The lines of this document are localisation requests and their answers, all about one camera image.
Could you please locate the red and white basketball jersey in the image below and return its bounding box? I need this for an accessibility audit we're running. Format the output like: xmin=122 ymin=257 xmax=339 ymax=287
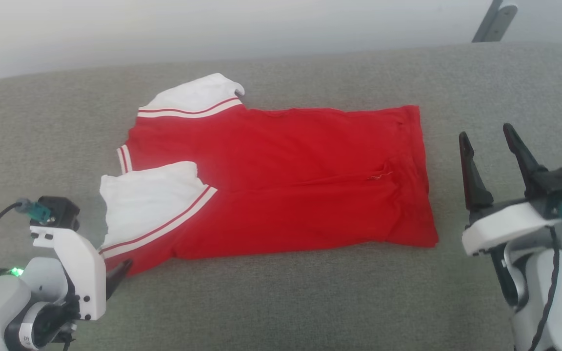
xmin=99 ymin=73 xmax=440 ymax=276

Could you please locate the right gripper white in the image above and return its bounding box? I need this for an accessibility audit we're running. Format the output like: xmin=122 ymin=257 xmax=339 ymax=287
xmin=459 ymin=123 xmax=562 ymax=257

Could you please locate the grey metal bracket plate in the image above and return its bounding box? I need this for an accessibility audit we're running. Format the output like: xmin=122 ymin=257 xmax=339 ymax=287
xmin=486 ymin=4 xmax=519 ymax=42

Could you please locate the grey fabric sofa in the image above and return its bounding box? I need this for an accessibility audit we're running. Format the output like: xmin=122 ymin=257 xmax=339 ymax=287
xmin=0 ymin=41 xmax=562 ymax=351

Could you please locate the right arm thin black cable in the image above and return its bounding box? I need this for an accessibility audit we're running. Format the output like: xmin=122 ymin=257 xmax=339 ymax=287
xmin=529 ymin=226 xmax=562 ymax=351

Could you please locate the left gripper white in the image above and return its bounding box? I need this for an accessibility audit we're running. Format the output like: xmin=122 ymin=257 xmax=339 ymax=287
xmin=30 ymin=227 xmax=134 ymax=321

